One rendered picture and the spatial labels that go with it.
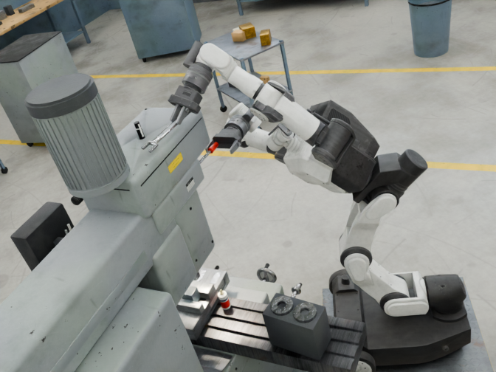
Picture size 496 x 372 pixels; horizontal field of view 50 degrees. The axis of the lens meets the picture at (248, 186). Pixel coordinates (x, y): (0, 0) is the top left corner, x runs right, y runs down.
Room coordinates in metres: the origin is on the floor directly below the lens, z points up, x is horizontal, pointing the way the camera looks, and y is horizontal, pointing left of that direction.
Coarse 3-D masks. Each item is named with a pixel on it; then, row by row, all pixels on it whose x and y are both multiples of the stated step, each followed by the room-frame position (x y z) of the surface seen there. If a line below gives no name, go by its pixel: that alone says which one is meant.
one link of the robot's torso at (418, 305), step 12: (408, 276) 1.83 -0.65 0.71; (420, 276) 1.80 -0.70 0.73; (408, 288) 1.83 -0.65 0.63; (420, 288) 1.72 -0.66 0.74; (396, 300) 1.68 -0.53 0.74; (408, 300) 1.67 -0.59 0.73; (420, 300) 1.66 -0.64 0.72; (396, 312) 1.67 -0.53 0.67; (408, 312) 1.66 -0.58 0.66; (420, 312) 1.65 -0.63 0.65
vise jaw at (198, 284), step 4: (192, 284) 1.79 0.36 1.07; (196, 284) 1.78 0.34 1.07; (200, 284) 1.78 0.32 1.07; (204, 284) 1.77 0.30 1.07; (208, 284) 1.76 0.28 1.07; (212, 284) 1.76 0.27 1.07; (200, 288) 1.75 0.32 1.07; (204, 288) 1.75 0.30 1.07; (208, 288) 1.74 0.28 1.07; (212, 288) 1.74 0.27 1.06; (200, 292) 1.73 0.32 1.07; (204, 292) 1.72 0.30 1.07; (208, 292) 1.71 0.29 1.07; (212, 292) 1.73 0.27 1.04; (204, 296) 1.72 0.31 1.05; (208, 296) 1.71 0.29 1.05
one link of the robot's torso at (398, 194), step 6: (384, 186) 1.73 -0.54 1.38; (390, 186) 1.72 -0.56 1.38; (372, 192) 1.76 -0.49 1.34; (378, 192) 1.72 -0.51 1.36; (384, 192) 1.71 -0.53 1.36; (390, 192) 1.71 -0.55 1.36; (396, 192) 1.71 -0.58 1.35; (402, 192) 1.71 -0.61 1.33; (372, 198) 1.73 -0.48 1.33; (396, 198) 1.70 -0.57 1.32; (396, 204) 1.70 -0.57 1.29
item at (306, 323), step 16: (272, 304) 1.47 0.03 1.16; (288, 304) 1.45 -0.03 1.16; (304, 304) 1.42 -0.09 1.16; (272, 320) 1.42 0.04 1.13; (288, 320) 1.38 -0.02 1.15; (304, 320) 1.35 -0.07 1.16; (320, 320) 1.36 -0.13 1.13; (272, 336) 1.43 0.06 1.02; (288, 336) 1.38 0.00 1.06; (304, 336) 1.33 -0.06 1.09; (320, 336) 1.34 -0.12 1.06; (304, 352) 1.35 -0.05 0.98; (320, 352) 1.32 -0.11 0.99
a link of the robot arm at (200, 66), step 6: (198, 42) 1.84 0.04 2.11; (192, 48) 1.83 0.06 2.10; (198, 48) 1.82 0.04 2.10; (192, 54) 1.81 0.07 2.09; (198, 54) 1.82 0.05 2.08; (186, 60) 1.80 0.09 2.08; (192, 60) 1.80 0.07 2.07; (198, 60) 1.78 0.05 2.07; (186, 66) 1.81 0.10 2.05; (192, 66) 1.77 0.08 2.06; (198, 66) 1.75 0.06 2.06; (204, 66) 1.76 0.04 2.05; (210, 66) 1.77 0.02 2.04; (198, 72) 1.74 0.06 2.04; (204, 72) 1.74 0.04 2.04; (210, 72) 1.75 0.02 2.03; (210, 78) 1.75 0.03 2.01
